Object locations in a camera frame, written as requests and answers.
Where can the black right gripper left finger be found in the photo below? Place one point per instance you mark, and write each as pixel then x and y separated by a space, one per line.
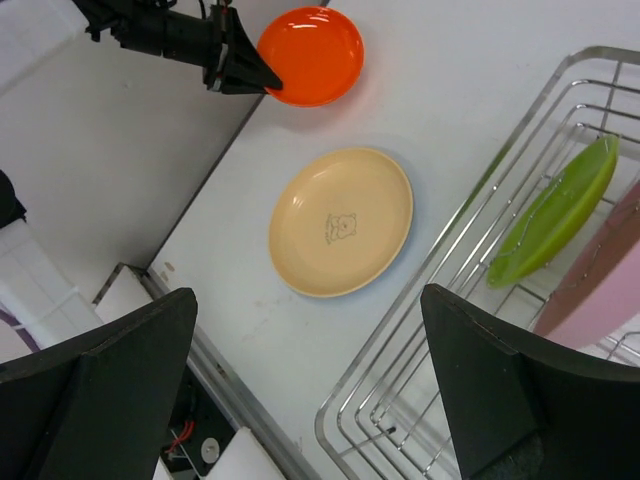
pixel 97 406

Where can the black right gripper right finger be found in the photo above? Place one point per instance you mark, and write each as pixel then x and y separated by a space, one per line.
pixel 519 406

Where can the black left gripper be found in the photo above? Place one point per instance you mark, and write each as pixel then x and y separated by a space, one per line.
pixel 214 41

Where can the orange translucent plate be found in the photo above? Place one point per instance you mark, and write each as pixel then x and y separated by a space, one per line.
pixel 317 52

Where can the pink plate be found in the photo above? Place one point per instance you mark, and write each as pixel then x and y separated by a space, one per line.
pixel 600 292

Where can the beige plate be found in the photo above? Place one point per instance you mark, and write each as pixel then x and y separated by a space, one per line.
pixel 341 222

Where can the green plate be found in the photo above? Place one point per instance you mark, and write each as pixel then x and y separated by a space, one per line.
pixel 556 215

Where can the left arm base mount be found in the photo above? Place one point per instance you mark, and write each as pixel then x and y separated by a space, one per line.
pixel 198 431

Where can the aluminium rail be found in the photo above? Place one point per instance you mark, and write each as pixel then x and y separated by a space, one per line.
pixel 243 409

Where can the wire dish rack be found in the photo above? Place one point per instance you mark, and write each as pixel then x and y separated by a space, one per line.
pixel 385 418

